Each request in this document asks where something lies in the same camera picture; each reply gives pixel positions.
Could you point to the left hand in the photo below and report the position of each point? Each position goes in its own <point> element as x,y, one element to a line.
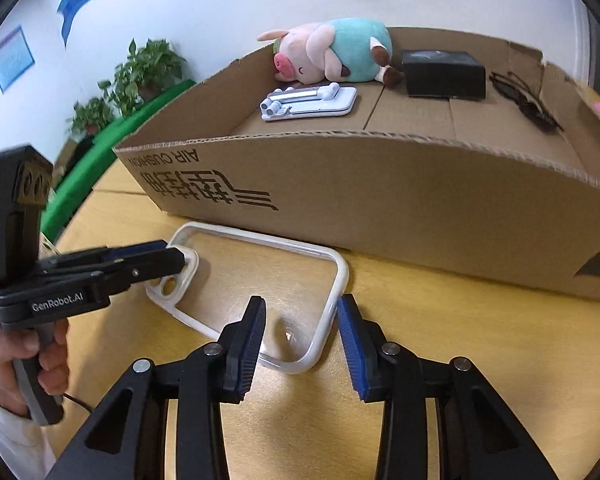
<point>24,344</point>

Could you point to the green cloth bench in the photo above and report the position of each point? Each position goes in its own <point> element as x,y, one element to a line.
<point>78,183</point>

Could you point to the cardboard box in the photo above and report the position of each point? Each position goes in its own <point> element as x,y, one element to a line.
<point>471,187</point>

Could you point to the black charger box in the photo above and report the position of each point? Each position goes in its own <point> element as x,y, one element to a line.
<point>441,74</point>

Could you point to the black sunglasses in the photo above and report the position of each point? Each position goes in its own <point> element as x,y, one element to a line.
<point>515,89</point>

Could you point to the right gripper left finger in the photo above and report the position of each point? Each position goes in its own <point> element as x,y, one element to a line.
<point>125,436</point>

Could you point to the green potted plant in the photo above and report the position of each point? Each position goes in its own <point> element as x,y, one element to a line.
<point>147,72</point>

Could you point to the pig plush teal shirt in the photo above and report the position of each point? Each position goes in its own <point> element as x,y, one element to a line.
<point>341,50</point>

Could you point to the white folding phone stand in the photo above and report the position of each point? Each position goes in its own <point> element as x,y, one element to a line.
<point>327,100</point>

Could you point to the clear white phone case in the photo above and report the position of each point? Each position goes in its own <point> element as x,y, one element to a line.
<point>224,267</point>

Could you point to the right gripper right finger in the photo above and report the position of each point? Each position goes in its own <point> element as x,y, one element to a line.
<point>479,436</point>

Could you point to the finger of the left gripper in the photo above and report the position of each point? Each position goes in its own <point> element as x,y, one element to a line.
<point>120,269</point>
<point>97,255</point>

